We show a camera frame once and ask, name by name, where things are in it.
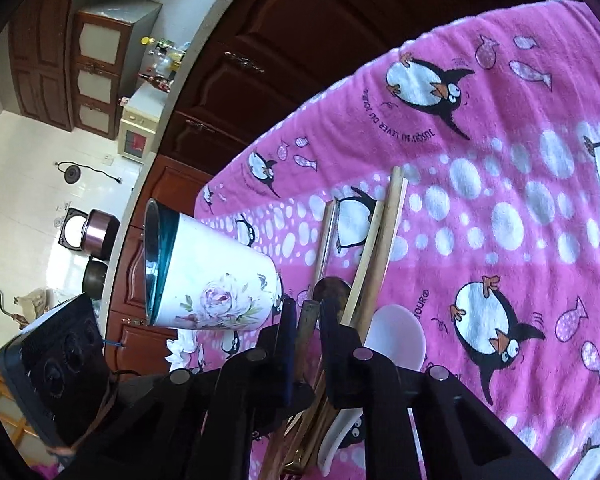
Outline white ceramic spoon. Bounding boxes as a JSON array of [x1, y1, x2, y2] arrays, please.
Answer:
[[316, 303, 427, 477]]

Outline light bamboo chopstick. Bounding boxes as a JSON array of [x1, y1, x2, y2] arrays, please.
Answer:
[[276, 166, 407, 479], [308, 202, 392, 467]]

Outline white floral utensil cup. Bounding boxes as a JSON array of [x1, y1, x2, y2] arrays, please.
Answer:
[[144, 198, 283, 330]]

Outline wooden handled metal fork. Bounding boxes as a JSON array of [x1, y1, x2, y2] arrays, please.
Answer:
[[258, 200, 338, 480]]

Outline dark wooden kitchen cabinets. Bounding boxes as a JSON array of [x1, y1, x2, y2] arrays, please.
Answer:
[[104, 0, 542, 374]]

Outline stainless steel spoon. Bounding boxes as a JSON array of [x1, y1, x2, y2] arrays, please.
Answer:
[[279, 275, 352, 470]]

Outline pink rice cooker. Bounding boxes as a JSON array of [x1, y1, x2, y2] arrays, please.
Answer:
[[58, 207, 120, 261]]

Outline white small oven appliance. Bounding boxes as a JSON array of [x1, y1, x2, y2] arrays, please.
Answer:
[[118, 81, 168, 162]]

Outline pink penguin towel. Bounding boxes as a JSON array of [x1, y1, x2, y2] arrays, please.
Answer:
[[195, 0, 600, 479]]

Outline condiment bottles on counter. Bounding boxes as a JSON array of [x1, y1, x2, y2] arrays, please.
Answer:
[[138, 36, 190, 93]]

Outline tall wooden glass cupboard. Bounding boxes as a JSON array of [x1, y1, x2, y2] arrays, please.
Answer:
[[8, 0, 162, 141]]

